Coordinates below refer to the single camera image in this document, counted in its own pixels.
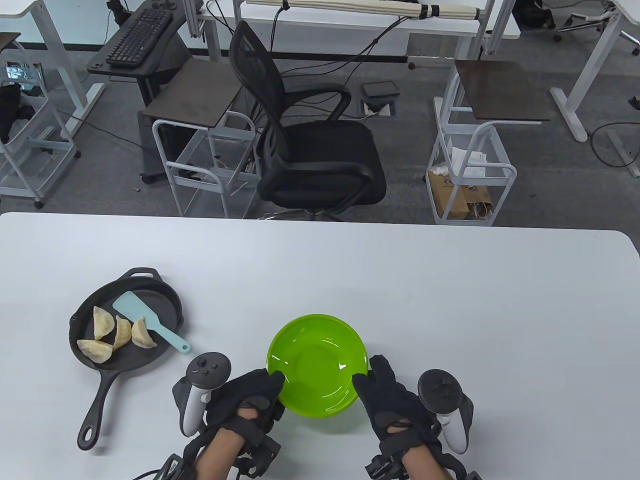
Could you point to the person's left hand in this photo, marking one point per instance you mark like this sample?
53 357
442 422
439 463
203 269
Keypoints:
250 395

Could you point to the person's right hand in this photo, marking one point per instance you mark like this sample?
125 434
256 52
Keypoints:
395 405

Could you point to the green plastic bowl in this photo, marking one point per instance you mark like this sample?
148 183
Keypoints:
315 360

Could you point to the pale fried dumpling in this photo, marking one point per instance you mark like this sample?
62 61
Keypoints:
102 322
142 335
121 332
95 350

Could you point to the black cast iron frying pan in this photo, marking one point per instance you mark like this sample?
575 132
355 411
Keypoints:
160 300

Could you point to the light blue dessert spatula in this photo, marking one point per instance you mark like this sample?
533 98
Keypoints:
135 307

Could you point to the person's left forearm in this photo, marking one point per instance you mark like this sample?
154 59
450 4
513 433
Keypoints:
215 457

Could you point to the person's right forearm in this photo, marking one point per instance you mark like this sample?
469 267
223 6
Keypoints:
425 462

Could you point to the black and white right controller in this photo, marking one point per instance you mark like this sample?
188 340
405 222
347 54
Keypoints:
440 390

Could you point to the black and white controller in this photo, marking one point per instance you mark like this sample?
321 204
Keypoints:
440 390
207 370

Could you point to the black and white left controller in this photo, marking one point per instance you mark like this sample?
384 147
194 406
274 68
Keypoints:
207 370

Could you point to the black left wrist device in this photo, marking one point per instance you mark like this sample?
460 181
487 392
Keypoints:
175 467

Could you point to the brown paper bag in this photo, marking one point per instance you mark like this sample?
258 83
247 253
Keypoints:
450 195

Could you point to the black mesh office chair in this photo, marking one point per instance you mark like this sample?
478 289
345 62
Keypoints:
320 150

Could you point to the white papers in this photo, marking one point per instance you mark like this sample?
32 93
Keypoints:
467 160

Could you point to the floor socket box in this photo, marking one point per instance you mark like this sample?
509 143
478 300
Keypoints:
378 107

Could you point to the white cart left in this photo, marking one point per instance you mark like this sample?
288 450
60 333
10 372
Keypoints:
195 92

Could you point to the dark brown side table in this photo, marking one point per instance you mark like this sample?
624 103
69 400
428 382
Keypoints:
500 90

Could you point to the dark keyboard stand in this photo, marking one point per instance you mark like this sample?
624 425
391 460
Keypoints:
172 55

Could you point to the black cloth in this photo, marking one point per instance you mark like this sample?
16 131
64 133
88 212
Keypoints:
10 110

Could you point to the black keyboard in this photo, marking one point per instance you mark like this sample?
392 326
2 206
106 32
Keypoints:
140 37

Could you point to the white desk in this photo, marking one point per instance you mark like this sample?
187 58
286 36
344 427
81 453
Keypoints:
350 27
595 60
20 7

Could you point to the black bag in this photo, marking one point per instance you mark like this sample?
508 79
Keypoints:
532 12

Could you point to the office chair wheel base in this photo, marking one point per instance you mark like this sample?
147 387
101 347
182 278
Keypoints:
582 20

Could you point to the aluminium frame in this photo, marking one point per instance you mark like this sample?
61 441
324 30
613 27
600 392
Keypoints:
194 20

